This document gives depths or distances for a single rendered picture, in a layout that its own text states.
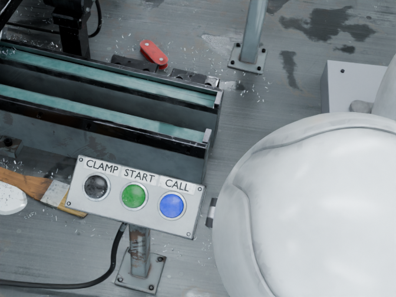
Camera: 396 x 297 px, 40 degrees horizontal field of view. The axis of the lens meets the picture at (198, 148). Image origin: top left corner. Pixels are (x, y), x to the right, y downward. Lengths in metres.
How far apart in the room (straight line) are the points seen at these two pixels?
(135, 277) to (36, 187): 0.25
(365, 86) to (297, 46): 0.22
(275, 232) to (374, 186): 0.03
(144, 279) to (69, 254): 0.14
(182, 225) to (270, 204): 0.52
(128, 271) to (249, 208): 0.76
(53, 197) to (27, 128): 0.14
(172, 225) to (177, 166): 0.30
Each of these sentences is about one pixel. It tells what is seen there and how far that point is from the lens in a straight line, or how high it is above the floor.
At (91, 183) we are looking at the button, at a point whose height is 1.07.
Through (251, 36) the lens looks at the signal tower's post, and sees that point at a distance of 1.20.
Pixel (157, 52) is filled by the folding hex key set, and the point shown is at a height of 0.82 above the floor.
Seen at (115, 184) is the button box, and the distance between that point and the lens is 0.71.
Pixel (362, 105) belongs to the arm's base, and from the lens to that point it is 1.13.
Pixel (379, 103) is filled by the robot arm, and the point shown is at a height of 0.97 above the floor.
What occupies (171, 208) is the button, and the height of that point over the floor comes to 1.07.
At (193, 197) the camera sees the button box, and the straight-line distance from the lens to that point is 0.70.
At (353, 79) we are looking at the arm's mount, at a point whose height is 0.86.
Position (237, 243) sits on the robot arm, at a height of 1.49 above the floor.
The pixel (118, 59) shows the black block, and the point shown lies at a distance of 1.16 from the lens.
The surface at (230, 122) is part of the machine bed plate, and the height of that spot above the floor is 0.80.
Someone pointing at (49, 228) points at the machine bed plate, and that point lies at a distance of 1.00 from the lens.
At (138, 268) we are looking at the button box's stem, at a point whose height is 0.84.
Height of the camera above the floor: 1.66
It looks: 53 degrees down
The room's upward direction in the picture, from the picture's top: 7 degrees clockwise
